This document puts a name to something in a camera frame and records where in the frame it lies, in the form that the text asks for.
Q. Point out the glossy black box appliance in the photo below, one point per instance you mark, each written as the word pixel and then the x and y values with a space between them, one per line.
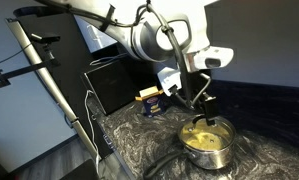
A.
pixel 112 86

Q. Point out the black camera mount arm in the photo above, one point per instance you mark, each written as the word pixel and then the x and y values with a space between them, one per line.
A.
pixel 19 70

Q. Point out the blue Barilla pasta box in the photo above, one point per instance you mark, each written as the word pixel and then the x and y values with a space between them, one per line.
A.
pixel 154 106

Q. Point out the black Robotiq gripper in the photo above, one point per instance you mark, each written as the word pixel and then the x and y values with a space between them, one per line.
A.
pixel 210 105

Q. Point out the round glass pot lid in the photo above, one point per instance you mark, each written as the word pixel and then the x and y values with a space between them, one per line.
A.
pixel 205 136

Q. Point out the black stereo camera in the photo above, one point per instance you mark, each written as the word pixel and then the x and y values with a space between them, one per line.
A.
pixel 45 38

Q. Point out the white wall cabinet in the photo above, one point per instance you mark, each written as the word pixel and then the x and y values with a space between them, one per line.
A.
pixel 95 36

